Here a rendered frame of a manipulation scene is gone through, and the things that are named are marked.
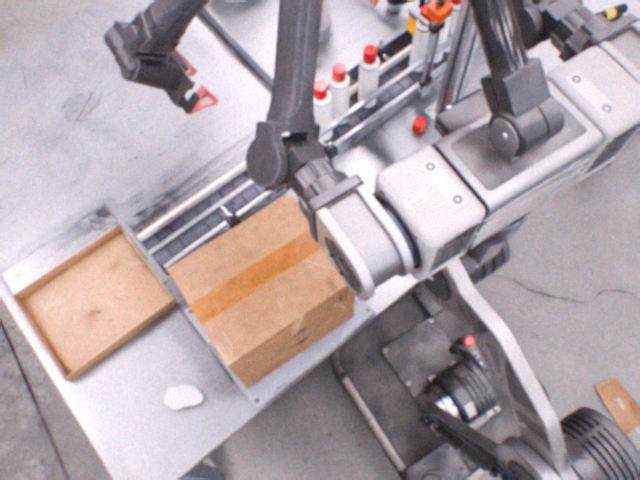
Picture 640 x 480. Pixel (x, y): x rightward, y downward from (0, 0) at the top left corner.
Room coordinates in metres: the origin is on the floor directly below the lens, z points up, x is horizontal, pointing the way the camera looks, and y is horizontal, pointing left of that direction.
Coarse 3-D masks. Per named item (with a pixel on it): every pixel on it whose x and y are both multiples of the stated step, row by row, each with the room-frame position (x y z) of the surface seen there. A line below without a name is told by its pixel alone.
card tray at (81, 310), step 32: (96, 256) 0.62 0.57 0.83; (128, 256) 0.61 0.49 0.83; (32, 288) 0.55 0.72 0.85; (64, 288) 0.54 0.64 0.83; (96, 288) 0.53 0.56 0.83; (128, 288) 0.52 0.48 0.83; (160, 288) 0.52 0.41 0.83; (32, 320) 0.47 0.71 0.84; (64, 320) 0.46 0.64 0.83; (96, 320) 0.45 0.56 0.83; (128, 320) 0.44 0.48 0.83; (64, 352) 0.38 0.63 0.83; (96, 352) 0.37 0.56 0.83
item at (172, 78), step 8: (160, 64) 0.82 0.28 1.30; (168, 64) 0.82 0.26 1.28; (176, 64) 0.84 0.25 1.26; (160, 72) 0.80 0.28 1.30; (168, 72) 0.80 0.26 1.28; (176, 72) 0.82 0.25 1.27; (184, 72) 0.82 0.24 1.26; (160, 80) 0.79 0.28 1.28; (168, 80) 0.79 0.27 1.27; (176, 80) 0.80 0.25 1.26; (184, 80) 0.80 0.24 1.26; (160, 88) 0.79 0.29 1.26; (168, 88) 0.79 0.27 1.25; (176, 88) 0.80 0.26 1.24; (184, 88) 0.79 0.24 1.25; (192, 88) 0.79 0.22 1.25; (168, 96) 0.79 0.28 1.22; (176, 96) 0.78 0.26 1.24; (176, 104) 0.77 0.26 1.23
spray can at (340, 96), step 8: (336, 64) 0.95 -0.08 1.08; (344, 64) 0.94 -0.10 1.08; (336, 72) 0.92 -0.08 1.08; (344, 72) 0.92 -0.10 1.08; (328, 80) 0.94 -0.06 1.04; (336, 80) 0.92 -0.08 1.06; (344, 80) 0.92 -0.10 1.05; (336, 88) 0.91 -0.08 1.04; (344, 88) 0.91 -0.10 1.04; (336, 96) 0.91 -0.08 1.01; (344, 96) 0.91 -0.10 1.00; (336, 104) 0.91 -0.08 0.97; (344, 104) 0.91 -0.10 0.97; (336, 112) 0.91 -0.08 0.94; (344, 112) 0.91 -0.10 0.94
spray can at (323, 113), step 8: (320, 80) 0.90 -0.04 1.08; (320, 88) 0.88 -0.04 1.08; (320, 96) 0.87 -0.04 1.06; (328, 96) 0.88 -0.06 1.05; (320, 104) 0.87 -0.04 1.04; (328, 104) 0.87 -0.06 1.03; (320, 112) 0.86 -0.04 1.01; (328, 112) 0.87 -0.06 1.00; (320, 120) 0.87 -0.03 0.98; (328, 120) 0.87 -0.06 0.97; (328, 136) 0.87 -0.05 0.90
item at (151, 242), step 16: (400, 64) 1.09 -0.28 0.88; (384, 80) 1.04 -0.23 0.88; (416, 80) 1.03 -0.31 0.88; (352, 96) 1.00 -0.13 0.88; (384, 96) 0.99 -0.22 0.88; (368, 112) 0.94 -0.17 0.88; (336, 128) 0.90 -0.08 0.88; (352, 128) 0.90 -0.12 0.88; (240, 176) 0.79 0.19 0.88; (224, 192) 0.74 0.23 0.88; (256, 192) 0.73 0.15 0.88; (192, 208) 0.71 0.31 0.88; (208, 208) 0.70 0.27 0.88; (240, 208) 0.69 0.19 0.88; (176, 224) 0.67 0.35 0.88; (208, 224) 0.66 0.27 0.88; (144, 240) 0.63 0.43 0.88; (160, 240) 0.63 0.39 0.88; (176, 240) 0.62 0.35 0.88; (192, 240) 0.62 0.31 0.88; (160, 256) 0.58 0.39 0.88
